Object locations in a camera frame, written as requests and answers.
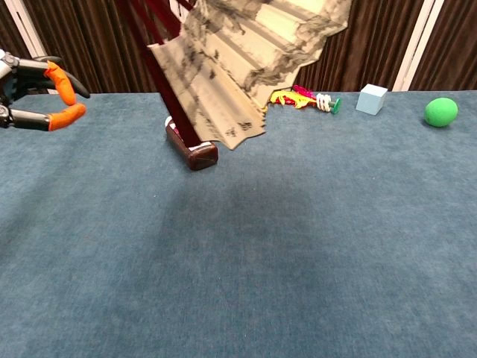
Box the dark red juice bottle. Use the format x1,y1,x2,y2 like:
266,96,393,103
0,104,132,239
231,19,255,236
165,116,219,172

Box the colourful feather shuttlecock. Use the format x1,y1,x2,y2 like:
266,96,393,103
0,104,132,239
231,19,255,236
265,84,342,115

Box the teal table mat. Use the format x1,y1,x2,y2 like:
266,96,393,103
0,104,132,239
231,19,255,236
0,90,477,358

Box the white screen frame post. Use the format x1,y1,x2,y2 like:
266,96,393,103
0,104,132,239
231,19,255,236
393,0,445,92
3,0,49,60

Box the green ball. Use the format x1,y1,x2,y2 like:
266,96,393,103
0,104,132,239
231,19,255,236
424,97,458,128

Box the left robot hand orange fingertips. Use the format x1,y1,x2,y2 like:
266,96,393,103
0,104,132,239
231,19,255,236
0,48,91,132

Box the red-ribbed white folding fan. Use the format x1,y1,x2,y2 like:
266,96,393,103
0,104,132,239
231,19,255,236
122,0,353,151

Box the dark brown curtain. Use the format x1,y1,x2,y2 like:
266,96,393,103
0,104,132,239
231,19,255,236
0,0,477,101

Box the light blue cube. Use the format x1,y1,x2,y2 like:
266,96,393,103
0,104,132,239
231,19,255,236
356,84,388,116

